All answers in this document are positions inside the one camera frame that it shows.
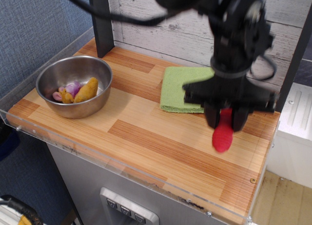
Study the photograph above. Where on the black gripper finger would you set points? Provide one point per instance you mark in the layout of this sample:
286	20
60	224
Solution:
239	118
212	115

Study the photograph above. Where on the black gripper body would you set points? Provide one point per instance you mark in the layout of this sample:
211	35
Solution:
220	93

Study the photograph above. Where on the red handled metal fork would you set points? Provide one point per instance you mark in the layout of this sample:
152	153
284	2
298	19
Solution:
223	133

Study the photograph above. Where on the stainless steel bowl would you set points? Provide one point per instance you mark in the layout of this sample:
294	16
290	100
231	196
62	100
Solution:
68	70

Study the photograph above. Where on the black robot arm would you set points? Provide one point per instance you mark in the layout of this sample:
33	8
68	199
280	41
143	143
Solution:
241	35

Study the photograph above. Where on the green folded cloth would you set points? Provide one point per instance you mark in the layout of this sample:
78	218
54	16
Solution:
172	93

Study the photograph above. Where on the white appliance at right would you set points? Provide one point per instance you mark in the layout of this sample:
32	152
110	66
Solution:
291	154

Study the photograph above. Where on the yellow plush toy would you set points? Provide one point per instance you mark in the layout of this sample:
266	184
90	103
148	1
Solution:
87	91

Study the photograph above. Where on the purple pink plush toy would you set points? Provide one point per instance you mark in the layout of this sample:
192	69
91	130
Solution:
67	94

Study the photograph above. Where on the grey cabinet with button panel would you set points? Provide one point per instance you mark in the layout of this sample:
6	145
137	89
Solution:
104	197

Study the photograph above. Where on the clear acrylic table guard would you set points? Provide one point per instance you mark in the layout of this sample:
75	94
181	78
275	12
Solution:
132	149

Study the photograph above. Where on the black yellow object bottom left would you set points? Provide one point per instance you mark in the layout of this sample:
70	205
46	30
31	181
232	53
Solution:
15	212

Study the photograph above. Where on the black right frame post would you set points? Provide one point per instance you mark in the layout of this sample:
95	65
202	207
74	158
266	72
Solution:
295	62

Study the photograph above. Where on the black frame post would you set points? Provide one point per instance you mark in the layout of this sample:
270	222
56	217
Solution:
102	29
295	62

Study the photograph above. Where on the black left frame post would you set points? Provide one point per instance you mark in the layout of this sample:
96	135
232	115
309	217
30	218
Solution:
102	29

